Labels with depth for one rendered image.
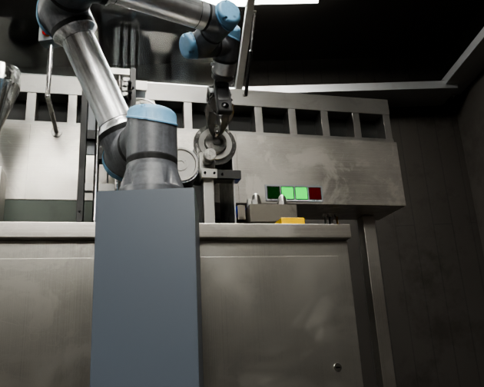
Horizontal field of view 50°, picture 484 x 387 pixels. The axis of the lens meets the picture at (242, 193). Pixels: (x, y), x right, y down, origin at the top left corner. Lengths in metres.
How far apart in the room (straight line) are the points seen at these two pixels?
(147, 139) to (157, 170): 0.08
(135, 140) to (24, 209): 0.92
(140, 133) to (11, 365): 0.61
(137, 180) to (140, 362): 0.37
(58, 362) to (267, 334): 0.51
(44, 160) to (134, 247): 1.07
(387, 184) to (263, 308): 1.12
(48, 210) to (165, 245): 1.02
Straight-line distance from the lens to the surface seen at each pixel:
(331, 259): 1.46
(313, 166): 2.20
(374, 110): 2.45
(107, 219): 1.07
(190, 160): 1.72
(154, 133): 1.16
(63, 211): 2.00
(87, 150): 1.61
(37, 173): 2.05
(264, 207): 1.68
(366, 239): 2.39
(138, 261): 1.04
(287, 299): 1.40
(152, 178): 1.11
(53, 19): 1.42
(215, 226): 1.36
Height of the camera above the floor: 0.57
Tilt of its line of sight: 17 degrees up
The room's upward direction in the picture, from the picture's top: 3 degrees counter-clockwise
